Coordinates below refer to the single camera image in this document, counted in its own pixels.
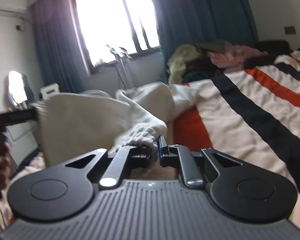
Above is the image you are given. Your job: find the teal curtain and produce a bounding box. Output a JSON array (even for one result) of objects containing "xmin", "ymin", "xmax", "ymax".
[
  {"xmin": 144, "ymin": 0, "xmax": 260, "ymax": 81},
  {"xmin": 30, "ymin": 0, "xmax": 84, "ymax": 93}
]

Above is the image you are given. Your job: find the pink garment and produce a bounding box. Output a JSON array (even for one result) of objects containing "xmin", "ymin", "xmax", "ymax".
[{"xmin": 207, "ymin": 45, "xmax": 268, "ymax": 69}]

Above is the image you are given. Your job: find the striped bed blanket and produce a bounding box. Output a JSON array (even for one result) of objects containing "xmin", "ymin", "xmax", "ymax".
[{"xmin": 0, "ymin": 43, "xmax": 300, "ymax": 233}]

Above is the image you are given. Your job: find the white black chair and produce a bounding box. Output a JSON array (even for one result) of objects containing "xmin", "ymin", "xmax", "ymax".
[{"xmin": 40, "ymin": 83, "xmax": 60, "ymax": 100}]

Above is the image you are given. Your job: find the right teal curtain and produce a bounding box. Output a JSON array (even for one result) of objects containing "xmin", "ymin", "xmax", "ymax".
[{"xmin": 144, "ymin": 0, "xmax": 260, "ymax": 81}]

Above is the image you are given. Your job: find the person's left hand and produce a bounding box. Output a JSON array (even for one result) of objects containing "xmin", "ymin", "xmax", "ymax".
[{"xmin": 0, "ymin": 141, "xmax": 11, "ymax": 198}]

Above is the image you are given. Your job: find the window with dark frame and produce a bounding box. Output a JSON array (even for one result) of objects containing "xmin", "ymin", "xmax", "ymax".
[{"xmin": 71, "ymin": 0, "xmax": 160, "ymax": 74}]

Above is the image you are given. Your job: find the olive green garment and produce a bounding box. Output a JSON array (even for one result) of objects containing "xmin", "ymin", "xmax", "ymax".
[{"xmin": 194, "ymin": 40, "xmax": 232, "ymax": 53}]

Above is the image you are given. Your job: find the left teal curtain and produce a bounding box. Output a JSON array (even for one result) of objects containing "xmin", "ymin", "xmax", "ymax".
[{"xmin": 30, "ymin": 0, "xmax": 84, "ymax": 93}]

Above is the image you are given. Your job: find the dark wall switch panel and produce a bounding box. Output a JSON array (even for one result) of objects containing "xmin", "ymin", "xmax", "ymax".
[{"xmin": 284, "ymin": 26, "xmax": 296, "ymax": 35}]

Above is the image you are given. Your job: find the white garment steamer stand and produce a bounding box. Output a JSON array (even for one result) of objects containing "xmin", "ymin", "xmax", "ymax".
[{"xmin": 107, "ymin": 45, "xmax": 132, "ymax": 89}]

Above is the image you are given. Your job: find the lit vanity mirror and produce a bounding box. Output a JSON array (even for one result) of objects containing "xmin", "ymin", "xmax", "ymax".
[{"xmin": 8, "ymin": 70, "xmax": 27, "ymax": 107}]

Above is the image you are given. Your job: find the white air conditioner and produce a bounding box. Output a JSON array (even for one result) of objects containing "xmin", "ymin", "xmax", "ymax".
[{"xmin": 0, "ymin": 0, "xmax": 27, "ymax": 18}]

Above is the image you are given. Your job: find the white track jacket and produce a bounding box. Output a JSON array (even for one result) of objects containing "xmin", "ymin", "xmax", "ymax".
[{"xmin": 36, "ymin": 81, "xmax": 203, "ymax": 181}]

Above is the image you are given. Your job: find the yellow-green knit blanket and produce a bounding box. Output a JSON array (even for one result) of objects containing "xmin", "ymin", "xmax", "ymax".
[{"xmin": 167, "ymin": 44, "xmax": 200, "ymax": 85}]

